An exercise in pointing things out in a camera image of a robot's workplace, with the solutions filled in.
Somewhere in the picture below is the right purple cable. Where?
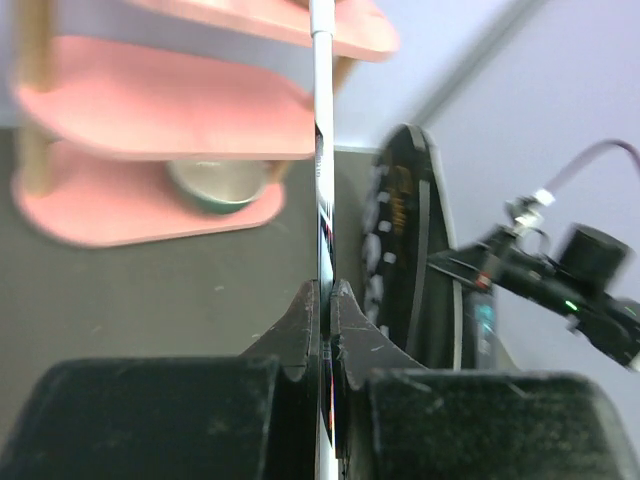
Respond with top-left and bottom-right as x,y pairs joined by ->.
532,139 -> 640,206

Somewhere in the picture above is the black shuttlecock tube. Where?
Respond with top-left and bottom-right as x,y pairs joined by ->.
470,291 -> 498,370

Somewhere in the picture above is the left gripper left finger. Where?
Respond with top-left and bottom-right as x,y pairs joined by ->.
1,281 -> 320,479

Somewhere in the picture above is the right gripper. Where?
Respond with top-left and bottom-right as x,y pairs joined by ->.
427,226 -> 555,300

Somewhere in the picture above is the black racket bag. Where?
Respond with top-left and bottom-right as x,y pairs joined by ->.
362,123 -> 521,374

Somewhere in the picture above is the green bowl on bottom shelf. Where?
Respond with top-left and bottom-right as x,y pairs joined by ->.
166,159 -> 269,215

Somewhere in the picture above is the badminton racket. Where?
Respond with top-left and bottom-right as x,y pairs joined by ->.
309,0 -> 340,479

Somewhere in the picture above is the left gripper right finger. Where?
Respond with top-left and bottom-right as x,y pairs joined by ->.
331,280 -> 639,479

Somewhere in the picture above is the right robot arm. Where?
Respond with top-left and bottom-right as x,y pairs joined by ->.
428,224 -> 639,371

